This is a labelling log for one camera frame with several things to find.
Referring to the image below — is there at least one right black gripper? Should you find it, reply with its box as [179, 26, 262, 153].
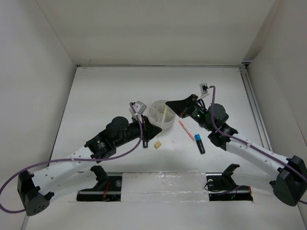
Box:
[166, 94, 213, 132]

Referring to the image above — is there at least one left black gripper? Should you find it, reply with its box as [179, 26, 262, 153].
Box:
[114, 114, 161, 148]

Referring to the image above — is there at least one yellow thin highlighter pen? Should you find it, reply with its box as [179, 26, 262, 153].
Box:
[157, 106, 168, 139]

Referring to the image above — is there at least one pink thin highlighter pen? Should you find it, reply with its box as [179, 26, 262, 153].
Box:
[179, 121, 195, 141]

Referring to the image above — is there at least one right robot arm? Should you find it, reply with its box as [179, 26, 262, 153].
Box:
[166, 94, 307, 207]

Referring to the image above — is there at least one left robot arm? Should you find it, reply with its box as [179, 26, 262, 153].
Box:
[17, 115, 162, 217]

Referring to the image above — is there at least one pink black highlighter marker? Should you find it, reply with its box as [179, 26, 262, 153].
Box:
[142, 139, 148, 148]

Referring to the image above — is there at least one tan eraser block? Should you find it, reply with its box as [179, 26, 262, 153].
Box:
[154, 141, 162, 149]

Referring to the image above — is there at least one white round divided container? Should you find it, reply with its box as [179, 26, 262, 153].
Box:
[148, 100, 176, 130]

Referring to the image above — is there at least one blue black highlighter marker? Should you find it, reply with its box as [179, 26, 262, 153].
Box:
[194, 134, 206, 154]

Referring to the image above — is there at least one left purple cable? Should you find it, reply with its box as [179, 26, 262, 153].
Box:
[0, 102, 144, 213]

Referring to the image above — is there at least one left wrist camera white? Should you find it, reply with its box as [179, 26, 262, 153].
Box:
[129, 101, 147, 118]

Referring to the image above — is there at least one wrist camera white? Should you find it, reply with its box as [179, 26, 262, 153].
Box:
[199, 83, 210, 99]
[129, 101, 147, 118]

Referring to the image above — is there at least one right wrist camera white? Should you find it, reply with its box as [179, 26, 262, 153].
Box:
[199, 83, 210, 99]

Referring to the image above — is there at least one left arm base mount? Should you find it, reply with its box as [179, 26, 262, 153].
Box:
[76, 165, 122, 202]

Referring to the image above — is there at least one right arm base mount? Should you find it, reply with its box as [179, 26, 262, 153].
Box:
[204, 164, 253, 202]

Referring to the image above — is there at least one aluminium rail on right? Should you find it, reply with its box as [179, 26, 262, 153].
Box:
[239, 62, 272, 150]

